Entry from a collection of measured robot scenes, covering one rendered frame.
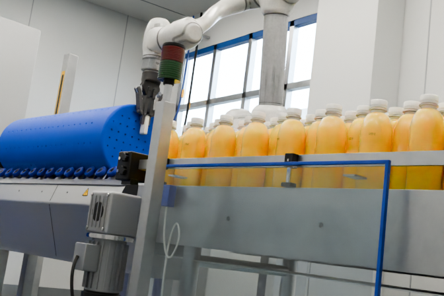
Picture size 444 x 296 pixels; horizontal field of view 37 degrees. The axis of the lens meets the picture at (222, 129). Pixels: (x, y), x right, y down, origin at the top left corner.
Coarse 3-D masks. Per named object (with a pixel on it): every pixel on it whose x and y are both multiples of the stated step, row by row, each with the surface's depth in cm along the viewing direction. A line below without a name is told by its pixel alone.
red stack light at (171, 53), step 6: (162, 48) 181; (168, 48) 179; (174, 48) 178; (180, 48) 179; (162, 54) 180; (168, 54) 178; (174, 54) 178; (180, 54) 179; (174, 60) 178; (180, 60) 179
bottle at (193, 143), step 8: (192, 128) 201; (200, 128) 202; (184, 136) 201; (192, 136) 199; (200, 136) 200; (184, 144) 200; (192, 144) 198; (200, 144) 199; (184, 152) 199; (192, 152) 198; (200, 152) 199
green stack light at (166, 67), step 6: (162, 60) 179; (168, 60) 178; (162, 66) 178; (168, 66) 178; (174, 66) 178; (180, 66) 179; (162, 72) 178; (168, 72) 177; (174, 72) 178; (180, 72) 179; (162, 78) 178; (168, 78) 178; (174, 78) 177; (180, 78) 179
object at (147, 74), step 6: (144, 72) 252; (150, 72) 251; (156, 72) 252; (144, 78) 251; (150, 78) 251; (156, 78) 251; (144, 84) 251; (150, 84) 253; (156, 84) 255; (144, 90) 251; (150, 96) 254
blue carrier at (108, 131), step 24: (24, 120) 301; (48, 120) 280; (72, 120) 263; (96, 120) 248; (120, 120) 246; (0, 144) 303; (24, 144) 285; (48, 144) 269; (72, 144) 256; (96, 144) 243; (120, 144) 246; (144, 144) 253; (24, 168) 291; (48, 168) 276; (96, 168) 249
